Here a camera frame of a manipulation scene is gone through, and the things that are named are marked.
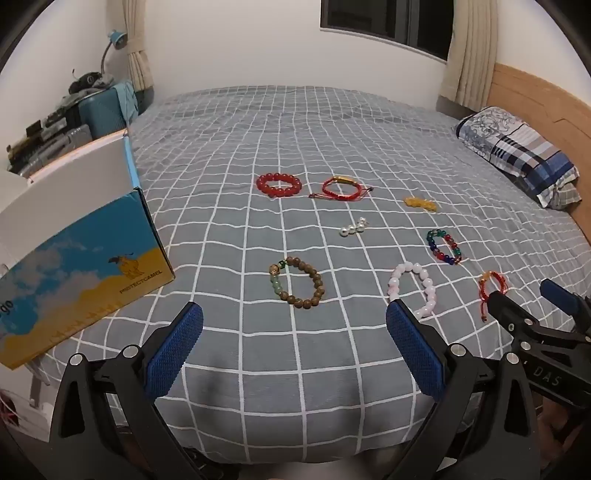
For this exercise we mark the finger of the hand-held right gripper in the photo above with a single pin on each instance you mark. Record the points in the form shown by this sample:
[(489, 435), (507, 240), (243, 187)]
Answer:
[(505, 311), (561, 295)]

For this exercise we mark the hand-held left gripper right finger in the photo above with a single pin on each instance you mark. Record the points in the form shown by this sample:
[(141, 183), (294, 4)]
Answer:
[(415, 355)]

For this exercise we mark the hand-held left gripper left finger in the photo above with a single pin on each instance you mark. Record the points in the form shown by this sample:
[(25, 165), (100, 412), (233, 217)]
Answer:
[(178, 346)]

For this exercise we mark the printed blue yellow cardboard box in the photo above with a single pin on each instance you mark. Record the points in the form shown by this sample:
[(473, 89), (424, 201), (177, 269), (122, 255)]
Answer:
[(92, 267)]

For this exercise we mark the grey checked bedsheet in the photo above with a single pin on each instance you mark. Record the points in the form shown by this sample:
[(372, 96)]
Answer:
[(277, 360)]

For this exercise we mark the blue patterned pillow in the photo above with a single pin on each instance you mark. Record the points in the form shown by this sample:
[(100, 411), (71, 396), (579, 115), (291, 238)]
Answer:
[(517, 143)]

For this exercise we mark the wooden headboard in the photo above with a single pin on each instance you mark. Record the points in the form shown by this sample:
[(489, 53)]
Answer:
[(545, 101)]

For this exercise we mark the grey hard suitcase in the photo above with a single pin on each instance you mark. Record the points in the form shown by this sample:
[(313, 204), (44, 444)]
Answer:
[(60, 143)]

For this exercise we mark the blue suitcase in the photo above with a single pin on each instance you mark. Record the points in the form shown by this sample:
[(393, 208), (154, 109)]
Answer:
[(104, 113)]

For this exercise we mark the beige curtain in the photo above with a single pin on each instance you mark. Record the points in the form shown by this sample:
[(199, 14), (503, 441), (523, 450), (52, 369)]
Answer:
[(136, 60), (466, 55)]

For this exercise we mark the dark clutter pile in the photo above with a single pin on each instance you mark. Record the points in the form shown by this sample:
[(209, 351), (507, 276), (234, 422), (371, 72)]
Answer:
[(87, 82)]

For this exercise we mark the blue desk lamp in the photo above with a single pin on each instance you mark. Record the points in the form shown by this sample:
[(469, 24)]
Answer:
[(119, 40)]

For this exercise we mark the dark window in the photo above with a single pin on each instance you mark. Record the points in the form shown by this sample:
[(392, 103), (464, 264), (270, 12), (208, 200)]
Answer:
[(369, 18)]

